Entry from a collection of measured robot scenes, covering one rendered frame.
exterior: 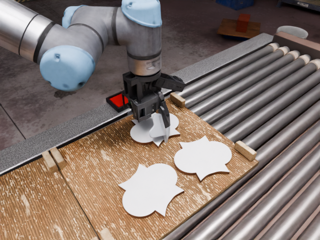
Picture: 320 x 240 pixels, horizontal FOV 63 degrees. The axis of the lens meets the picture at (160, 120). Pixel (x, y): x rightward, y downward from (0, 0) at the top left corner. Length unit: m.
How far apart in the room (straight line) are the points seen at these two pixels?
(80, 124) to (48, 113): 1.63
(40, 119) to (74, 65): 2.00
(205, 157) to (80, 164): 0.31
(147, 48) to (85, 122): 0.37
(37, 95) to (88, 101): 0.50
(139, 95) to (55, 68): 0.24
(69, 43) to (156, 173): 0.35
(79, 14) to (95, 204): 0.39
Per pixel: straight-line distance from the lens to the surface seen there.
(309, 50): 1.31
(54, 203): 0.64
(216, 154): 0.68
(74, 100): 2.51
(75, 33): 0.48
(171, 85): 0.65
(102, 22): 0.54
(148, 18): 0.52
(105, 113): 0.85
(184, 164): 0.65
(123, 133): 0.74
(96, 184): 0.64
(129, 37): 0.54
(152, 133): 0.66
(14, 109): 2.62
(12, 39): 0.47
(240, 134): 0.80
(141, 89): 0.60
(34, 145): 0.81
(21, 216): 0.65
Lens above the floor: 1.45
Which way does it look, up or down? 42 degrees down
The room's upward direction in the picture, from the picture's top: straight up
